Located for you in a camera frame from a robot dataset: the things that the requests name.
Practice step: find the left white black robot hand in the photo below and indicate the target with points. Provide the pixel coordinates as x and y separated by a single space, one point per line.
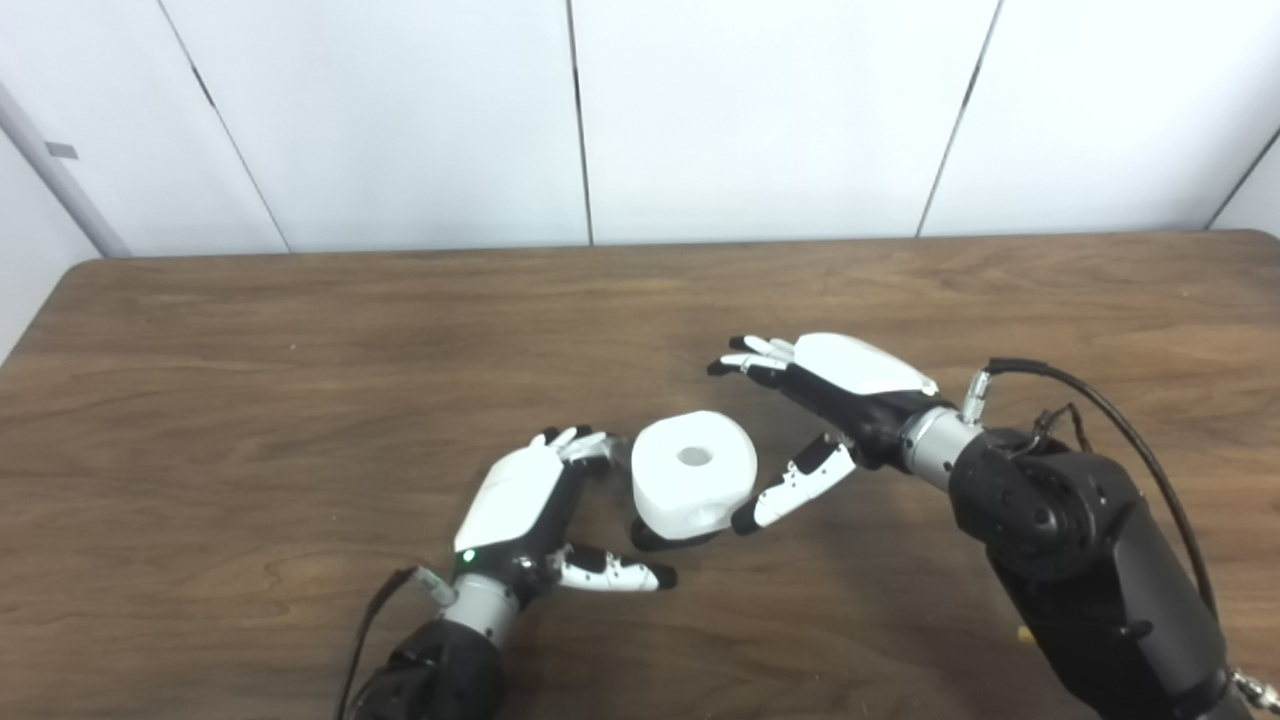
510 500

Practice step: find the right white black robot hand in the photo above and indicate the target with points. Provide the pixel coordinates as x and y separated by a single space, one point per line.
860 365

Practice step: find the black flanged holder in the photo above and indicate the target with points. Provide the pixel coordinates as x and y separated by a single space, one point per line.
655 540

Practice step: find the round white piece with hole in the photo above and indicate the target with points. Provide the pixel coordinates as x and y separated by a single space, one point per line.
690 490

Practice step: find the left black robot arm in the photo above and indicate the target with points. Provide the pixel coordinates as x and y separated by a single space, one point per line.
440 670

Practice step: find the small grey tag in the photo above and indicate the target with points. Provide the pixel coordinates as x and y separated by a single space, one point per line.
61 150

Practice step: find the grey wall corner strip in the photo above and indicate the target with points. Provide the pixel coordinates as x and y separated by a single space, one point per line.
60 175

